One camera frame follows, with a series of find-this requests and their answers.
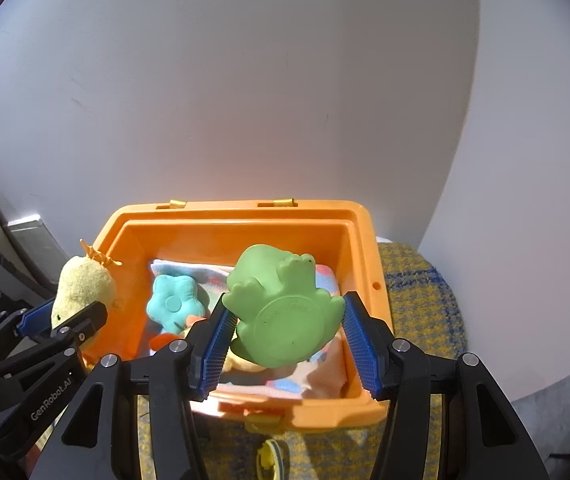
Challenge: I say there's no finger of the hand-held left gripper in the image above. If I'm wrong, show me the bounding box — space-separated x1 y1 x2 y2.
14 299 58 337
0 301 110 377

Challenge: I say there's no teal plush flower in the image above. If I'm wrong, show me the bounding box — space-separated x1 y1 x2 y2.
146 274 211 334

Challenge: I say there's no green rubber frog toy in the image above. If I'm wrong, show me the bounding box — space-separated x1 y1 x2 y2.
226 244 347 367

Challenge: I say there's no olive yellow plush chick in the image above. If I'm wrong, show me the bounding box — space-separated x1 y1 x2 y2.
51 240 123 332

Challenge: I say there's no pastel fleece blanket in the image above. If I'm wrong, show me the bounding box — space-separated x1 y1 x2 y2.
147 259 348 401

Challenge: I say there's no yellow blue checked blanket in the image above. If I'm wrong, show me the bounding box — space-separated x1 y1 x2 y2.
135 242 466 480

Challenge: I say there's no orange plastic crate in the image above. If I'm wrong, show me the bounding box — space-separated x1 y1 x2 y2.
82 199 392 436

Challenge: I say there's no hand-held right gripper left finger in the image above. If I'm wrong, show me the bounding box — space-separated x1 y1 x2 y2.
40 305 238 480

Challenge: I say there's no white wall heater panel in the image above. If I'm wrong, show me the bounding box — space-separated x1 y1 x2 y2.
7 214 66 291

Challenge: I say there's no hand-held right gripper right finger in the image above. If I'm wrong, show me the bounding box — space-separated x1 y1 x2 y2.
342 290 551 480

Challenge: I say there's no small yellow toy sandal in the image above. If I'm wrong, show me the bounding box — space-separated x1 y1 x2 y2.
257 437 289 480

